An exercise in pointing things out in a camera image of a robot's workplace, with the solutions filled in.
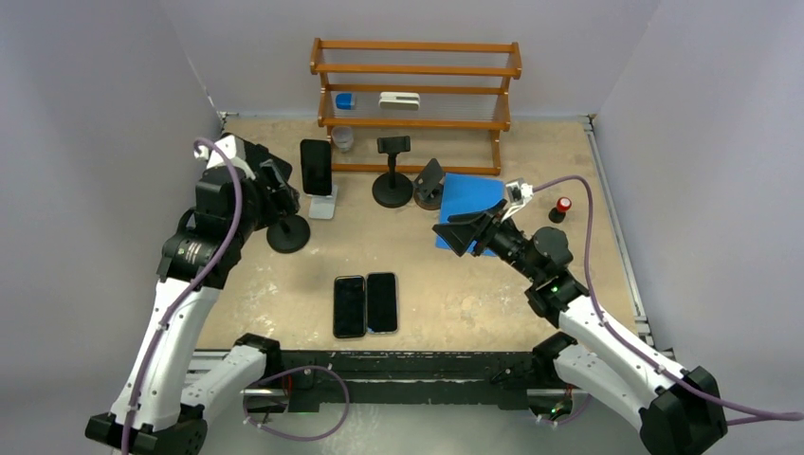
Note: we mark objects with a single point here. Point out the blue small box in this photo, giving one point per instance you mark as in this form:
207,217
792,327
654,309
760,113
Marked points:
345,101

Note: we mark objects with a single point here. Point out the white folding phone stand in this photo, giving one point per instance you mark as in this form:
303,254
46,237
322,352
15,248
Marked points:
322,207

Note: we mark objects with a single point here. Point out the black phone on tripod stand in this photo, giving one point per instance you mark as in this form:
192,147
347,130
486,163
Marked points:
271,171

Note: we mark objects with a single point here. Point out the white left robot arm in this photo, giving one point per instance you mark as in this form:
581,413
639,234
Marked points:
242,190

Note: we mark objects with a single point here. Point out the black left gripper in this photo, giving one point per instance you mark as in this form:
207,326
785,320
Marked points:
282,198

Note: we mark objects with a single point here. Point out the white rectangular device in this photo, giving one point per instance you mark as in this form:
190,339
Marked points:
399,101

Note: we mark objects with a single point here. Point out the black phone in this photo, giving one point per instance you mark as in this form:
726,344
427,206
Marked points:
271,171
316,167
382,303

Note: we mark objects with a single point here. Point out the black round-base phone stand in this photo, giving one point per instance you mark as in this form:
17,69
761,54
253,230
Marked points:
392,189

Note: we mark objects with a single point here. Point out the orange wooden shelf rack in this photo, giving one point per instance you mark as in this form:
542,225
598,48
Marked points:
417,85

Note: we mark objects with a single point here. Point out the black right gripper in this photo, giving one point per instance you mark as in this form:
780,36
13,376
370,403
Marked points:
470,227

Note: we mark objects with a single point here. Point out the red capped black bottle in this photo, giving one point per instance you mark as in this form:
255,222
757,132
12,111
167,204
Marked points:
558,212

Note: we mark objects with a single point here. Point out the clear plastic cup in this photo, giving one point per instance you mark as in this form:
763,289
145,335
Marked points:
343,138

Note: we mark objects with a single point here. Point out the black smartphone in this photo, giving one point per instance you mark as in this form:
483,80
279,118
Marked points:
349,311

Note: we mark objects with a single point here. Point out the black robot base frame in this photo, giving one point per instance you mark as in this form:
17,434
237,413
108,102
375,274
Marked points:
502,379

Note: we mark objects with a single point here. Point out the black phone on white stand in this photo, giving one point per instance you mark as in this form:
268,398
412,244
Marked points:
316,167

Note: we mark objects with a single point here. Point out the blue rectangular mat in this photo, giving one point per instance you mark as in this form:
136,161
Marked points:
467,193

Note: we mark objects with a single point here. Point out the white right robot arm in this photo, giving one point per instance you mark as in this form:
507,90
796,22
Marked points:
692,424

